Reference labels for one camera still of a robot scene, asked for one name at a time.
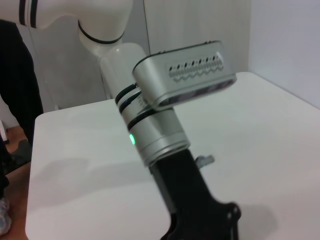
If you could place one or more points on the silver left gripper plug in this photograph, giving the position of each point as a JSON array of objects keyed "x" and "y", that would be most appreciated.
[{"x": 205, "y": 160}]

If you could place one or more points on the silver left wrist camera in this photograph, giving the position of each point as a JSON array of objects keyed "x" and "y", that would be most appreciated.
[{"x": 180, "y": 77}]

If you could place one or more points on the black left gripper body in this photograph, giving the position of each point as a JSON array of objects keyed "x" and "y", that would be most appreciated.
[{"x": 190, "y": 200}]

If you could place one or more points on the light grey sneaker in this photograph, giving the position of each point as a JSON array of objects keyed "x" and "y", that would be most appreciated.
[{"x": 4, "y": 217}]

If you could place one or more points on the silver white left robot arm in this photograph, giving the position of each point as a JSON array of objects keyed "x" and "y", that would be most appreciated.
[{"x": 150, "y": 130}]

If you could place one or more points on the person in black clothes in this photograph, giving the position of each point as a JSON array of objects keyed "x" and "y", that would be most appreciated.
[{"x": 20, "y": 87}]

